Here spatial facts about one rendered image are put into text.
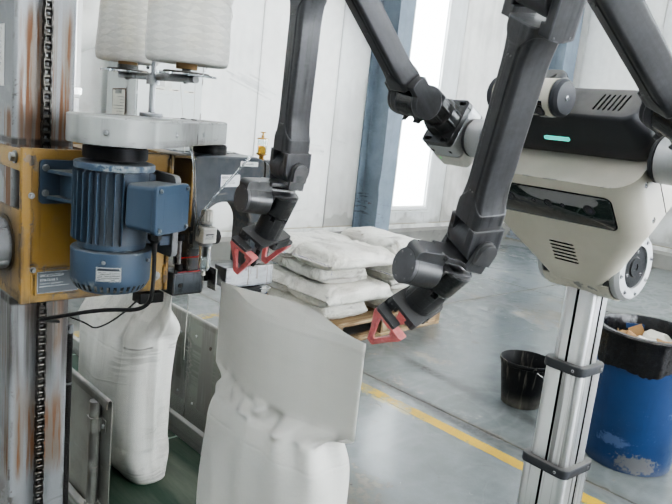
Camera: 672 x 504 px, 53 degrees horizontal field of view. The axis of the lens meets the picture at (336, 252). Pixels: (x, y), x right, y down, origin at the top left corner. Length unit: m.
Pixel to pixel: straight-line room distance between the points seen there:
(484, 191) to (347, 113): 6.42
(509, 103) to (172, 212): 0.65
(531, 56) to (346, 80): 6.46
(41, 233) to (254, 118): 5.26
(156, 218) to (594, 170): 0.84
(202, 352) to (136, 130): 1.23
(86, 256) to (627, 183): 1.01
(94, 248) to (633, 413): 2.63
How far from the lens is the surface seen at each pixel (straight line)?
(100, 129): 1.29
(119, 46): 1.61
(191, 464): 2.21
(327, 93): 7.21
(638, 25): 1.06
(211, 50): 1.38
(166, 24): 1.38
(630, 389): 3.37
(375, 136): 7.57
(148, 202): 1.27
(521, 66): 0.96
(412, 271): 1.04
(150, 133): 1.31
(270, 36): 6.75
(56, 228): 1.49
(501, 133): 0.99
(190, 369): 2.47
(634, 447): 3.48
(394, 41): 1.50
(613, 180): 1.40
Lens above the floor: 1.46
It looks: 11 degrees down
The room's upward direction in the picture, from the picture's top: 6 degrees clockwise
